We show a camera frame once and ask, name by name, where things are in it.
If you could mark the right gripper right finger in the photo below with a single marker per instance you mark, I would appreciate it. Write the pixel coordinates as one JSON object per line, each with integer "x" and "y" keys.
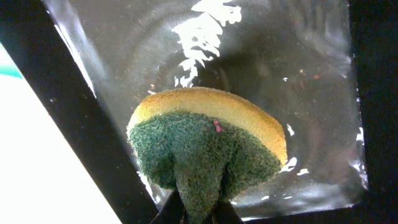
{"x": 224, "y": 213}

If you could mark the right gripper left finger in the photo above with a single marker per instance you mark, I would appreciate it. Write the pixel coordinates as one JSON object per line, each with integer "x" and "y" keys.
{"x": 172, "y": 212}

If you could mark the green and yellow sponge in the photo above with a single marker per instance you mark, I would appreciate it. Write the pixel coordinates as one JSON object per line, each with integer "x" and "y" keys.
{"x": 205, "y": 144}

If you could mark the black plastic tray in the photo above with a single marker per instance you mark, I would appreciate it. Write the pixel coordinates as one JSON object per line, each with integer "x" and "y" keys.
{"x": 327, "y": 70}

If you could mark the blue plastic tray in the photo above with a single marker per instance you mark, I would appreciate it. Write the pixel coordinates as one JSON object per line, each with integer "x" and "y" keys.
{"x": 7, "y": 65}

